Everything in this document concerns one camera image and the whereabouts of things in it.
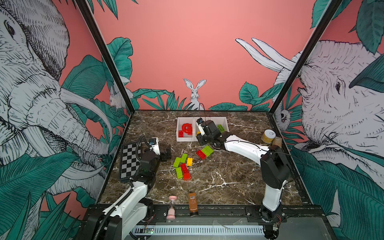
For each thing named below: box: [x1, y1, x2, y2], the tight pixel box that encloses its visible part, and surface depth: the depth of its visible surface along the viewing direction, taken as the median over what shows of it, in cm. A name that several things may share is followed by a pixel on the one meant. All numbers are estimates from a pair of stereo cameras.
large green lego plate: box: [201, 145, 214, 157], surface depth 99 cm
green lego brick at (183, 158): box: [180, 153, 188, 164], surface depth 95 cm
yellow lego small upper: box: [187, 157, 193, 167], surface depth 92 cm
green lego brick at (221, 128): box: [217, 124, 225, 134], surface depth 109 cm
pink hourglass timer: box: [166, 195, 177, 220], surface depth 76 cm
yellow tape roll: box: [262, 129, 276, 143], surface depth 103 cm
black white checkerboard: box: [119, 142, 141, 179], surface depth 90 cm
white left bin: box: [176, 117, 195, 142], surface depth 108 cm
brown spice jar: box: [272, 136, 283, 148], surface depth 100 cm
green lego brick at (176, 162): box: [173, 157, 181, 168], surface depth 92 cm
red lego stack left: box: [180, 163, 191, 181], surface depth 90 cm
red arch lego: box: [182, 123, 193, 136], surface depth 109 cm
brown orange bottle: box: [188, 192, 198, 213], surface depth 76 cm
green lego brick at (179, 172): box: [175, 167, 183, 179], surface depth 88 cm
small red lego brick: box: [196, 149, 207, 160], surface depth 97 cm
